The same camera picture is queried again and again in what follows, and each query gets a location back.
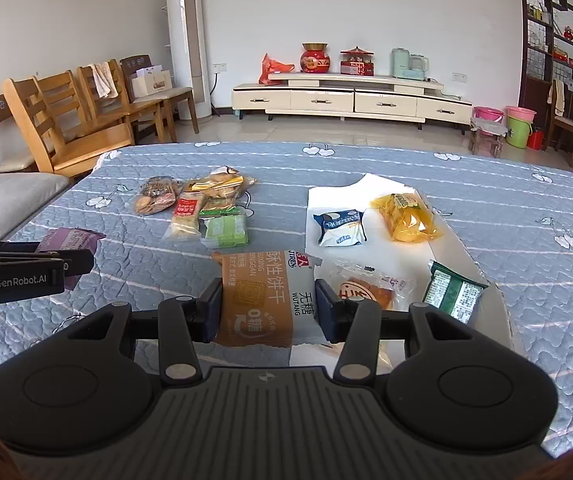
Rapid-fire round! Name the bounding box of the red ornate gift box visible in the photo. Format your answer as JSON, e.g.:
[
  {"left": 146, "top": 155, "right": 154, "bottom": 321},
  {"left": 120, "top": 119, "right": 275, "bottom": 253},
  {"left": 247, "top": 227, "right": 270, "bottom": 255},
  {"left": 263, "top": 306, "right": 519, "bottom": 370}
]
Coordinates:
[{"left": 339, "top": 46, "right": 374, "bottom": 76}]

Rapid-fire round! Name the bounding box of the blue white snack packet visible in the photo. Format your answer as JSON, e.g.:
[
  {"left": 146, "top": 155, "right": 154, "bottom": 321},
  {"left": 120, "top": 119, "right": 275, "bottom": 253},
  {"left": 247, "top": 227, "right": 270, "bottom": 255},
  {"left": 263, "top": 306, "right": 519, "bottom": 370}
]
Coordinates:
[{"left": 313, "top": 209, "right": 367, "bottom": 248}]

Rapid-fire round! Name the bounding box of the light green snack packet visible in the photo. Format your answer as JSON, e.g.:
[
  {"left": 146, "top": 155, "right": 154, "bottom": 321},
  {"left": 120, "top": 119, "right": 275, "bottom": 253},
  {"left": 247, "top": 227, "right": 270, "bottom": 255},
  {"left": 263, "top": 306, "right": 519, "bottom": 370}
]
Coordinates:
[{"left": 201, "top": 212, "right": 250, "bottom": 250}]

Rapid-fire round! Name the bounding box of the brown cookie bag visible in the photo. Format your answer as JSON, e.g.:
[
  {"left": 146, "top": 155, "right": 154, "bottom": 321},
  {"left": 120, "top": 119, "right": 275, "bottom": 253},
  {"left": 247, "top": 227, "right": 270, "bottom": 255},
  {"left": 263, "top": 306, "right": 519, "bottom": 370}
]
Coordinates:
[{"left": 134, "top": 176, "right": 183, "bottom": 217}]

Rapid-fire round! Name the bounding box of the cream tv cabinet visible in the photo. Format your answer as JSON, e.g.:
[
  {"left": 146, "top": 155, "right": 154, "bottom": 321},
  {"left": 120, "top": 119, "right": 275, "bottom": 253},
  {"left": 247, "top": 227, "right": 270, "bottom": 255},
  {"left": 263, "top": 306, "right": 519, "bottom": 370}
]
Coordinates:
[{"left": 231, "top": 72, "right": 473, "bottom": 126}]

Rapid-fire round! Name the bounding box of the white towel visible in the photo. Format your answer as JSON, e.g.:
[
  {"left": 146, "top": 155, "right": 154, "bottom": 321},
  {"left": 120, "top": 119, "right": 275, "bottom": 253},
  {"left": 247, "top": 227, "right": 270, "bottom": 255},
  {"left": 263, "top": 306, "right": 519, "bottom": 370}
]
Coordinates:
[{"left": 90, "top": 62, "right": 118, "bottom": 100}]

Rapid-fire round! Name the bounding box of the blue quilted blanket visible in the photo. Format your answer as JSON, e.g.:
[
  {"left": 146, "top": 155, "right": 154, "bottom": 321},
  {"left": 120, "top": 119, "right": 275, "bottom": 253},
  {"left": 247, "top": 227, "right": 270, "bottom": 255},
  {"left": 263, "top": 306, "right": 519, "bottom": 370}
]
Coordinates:
[{"left": 0, "top": 141, "right": 573, "bottom": 453}]

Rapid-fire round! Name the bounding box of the purple snack packet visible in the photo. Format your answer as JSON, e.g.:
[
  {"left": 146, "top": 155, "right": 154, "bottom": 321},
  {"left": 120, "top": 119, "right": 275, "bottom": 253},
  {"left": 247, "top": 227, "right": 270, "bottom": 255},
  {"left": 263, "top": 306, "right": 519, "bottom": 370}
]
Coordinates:
[{"left": 36, "top": 227, "right": 107, "bottom": 291}]

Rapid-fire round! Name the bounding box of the dark brown cushioned chair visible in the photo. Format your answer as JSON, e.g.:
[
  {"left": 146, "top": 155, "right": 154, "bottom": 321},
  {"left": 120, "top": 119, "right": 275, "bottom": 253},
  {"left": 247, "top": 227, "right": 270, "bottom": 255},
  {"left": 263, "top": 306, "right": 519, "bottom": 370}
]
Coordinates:
[{"left": 119, "top": 55, "right": 200, "bottom": 136}]

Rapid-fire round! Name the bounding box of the yellow small bread bag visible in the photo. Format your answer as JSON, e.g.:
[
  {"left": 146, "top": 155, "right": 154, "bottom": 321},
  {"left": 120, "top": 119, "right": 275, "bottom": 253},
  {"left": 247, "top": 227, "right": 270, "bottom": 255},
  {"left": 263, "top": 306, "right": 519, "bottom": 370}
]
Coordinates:
[{"left": 186, "top": 166, "right": 258, "bottom": 201}]

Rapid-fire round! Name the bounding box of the white tower air conditioner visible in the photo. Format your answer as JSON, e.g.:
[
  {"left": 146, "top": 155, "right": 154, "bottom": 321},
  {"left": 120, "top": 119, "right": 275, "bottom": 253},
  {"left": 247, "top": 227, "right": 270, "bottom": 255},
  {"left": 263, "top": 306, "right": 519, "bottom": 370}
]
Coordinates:
[{"left": 165, "top": 0, "right": 213, "bottom": 121}]

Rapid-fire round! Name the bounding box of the orange biscuit packet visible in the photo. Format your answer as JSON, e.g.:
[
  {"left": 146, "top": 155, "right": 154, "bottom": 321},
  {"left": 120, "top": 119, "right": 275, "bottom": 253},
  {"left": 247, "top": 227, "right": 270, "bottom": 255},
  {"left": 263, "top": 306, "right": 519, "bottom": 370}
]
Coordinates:
[{"left": 211, "top": 247, "right": 324, "bottom": 348}]

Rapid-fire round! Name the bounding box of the white foam tray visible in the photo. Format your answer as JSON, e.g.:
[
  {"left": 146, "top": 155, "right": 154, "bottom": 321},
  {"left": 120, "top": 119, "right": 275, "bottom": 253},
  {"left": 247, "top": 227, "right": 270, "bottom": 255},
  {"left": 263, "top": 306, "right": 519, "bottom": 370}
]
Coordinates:
[{"left": 289, "top": 173, "right": 514, "bottom": 367}]

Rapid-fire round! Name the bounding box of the light wooden chair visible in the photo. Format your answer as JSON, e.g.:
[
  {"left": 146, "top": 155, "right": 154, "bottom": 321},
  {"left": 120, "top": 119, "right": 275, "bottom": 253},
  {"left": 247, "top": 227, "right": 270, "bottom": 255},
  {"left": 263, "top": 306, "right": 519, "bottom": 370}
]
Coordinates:
[
  {"left": 2, "top": 77, "right": 134, "bottom": 178},
  {"left": 34, "top": 70, "right": 132, "bottom": 136},
  {"left": 76, "top": 59, "right": 177, "bottom": 143}
]

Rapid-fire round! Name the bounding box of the grey sofa cushion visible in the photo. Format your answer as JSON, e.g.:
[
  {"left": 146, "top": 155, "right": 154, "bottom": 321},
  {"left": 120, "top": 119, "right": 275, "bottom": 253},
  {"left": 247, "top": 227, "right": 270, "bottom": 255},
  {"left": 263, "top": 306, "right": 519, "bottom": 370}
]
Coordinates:
[{"left": 0, "top": 174, "right": 72, "bottom": 241}]

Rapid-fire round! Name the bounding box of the small wooden stool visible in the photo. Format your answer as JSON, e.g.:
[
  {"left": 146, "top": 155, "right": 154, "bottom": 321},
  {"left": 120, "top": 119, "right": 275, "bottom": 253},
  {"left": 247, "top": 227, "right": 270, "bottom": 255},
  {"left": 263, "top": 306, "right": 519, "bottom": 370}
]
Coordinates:
[{"left": 469, "top": 116, "right": 509, "bottom": 157}]

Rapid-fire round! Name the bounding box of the green plastic bucket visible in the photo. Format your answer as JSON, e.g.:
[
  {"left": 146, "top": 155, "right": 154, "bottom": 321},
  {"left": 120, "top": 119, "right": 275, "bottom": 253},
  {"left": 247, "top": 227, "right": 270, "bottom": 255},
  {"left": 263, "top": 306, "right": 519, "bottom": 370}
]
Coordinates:
[{"left": 505, "top": 116, "right": 533, "bottom": 149}]

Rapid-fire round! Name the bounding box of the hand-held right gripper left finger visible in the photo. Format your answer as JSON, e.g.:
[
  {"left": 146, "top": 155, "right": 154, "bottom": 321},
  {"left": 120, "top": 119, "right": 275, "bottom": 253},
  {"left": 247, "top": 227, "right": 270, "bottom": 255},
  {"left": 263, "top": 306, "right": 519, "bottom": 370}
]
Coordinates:
[{"left": 74, "top": 276, "right": 224, "bottom": 387}]

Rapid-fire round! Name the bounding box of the mint green kitchen appliance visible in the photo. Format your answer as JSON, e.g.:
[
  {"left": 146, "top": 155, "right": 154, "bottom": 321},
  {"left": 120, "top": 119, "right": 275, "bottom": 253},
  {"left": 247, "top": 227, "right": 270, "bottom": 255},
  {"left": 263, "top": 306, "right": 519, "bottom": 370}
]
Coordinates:
[{"left": 391, "top": 48, "right": 429, "bottom": 81}]

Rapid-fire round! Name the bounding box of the white paper gift bag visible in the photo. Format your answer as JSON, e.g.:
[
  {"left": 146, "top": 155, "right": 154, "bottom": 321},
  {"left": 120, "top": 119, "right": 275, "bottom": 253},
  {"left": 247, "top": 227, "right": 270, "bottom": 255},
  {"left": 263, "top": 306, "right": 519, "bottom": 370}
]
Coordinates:
[{"left": 131, "top": 65, "right": 173, "bottom": 98}]

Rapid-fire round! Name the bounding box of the dark green white snack packet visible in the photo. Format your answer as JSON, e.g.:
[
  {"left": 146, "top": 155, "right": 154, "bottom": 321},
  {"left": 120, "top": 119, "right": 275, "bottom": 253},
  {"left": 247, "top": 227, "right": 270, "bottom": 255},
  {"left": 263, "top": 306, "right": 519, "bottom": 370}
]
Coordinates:
[{"left": 419, "top": 260, "right": 489, "bottom": 326}]

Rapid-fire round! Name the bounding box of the red gold jar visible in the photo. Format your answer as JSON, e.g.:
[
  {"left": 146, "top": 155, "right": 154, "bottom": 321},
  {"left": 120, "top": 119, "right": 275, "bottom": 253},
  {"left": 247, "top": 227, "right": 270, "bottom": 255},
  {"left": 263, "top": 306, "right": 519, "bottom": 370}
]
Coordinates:
[{"left": 300, "top": 43, "right": 332, "bottom": 74}]

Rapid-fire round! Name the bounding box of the pink plastic basin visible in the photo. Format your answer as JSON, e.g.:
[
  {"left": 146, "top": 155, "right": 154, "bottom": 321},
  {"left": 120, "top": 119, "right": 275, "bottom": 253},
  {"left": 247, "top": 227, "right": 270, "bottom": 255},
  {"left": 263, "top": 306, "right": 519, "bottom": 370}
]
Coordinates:
[{"left": 472, "top": 106, "right": 504, "bottom": 136}]

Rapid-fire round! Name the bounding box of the red plastic bag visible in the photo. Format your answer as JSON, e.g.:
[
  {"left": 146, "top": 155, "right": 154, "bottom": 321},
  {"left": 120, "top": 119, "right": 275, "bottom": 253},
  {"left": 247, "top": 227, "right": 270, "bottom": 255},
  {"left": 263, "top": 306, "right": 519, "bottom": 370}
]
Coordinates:
[{"left": 259, "top": 53, "right": 295, "bottom": 86}]

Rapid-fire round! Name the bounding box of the yellow jelly snack packet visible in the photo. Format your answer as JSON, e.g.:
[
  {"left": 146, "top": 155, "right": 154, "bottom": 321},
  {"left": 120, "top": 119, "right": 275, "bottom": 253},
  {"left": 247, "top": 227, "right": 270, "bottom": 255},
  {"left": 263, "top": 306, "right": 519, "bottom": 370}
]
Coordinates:
[{"left": 370, "top": 192, "right": 439, "bottom": 243}]

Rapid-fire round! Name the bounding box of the round bread clear packet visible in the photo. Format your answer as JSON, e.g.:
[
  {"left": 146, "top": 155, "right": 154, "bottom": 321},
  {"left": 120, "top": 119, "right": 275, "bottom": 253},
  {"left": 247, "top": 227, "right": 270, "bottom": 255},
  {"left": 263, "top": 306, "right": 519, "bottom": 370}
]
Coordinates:
[{"left": 326, "top": 259, "right": 417, "bottom": 311}]

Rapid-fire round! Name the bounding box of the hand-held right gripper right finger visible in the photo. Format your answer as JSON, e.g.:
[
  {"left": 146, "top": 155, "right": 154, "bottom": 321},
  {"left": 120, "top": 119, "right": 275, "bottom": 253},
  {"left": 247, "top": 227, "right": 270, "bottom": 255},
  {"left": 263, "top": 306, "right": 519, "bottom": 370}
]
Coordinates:
[{"left": 315, "top": 279, "right": 467, "bottom": 387}]

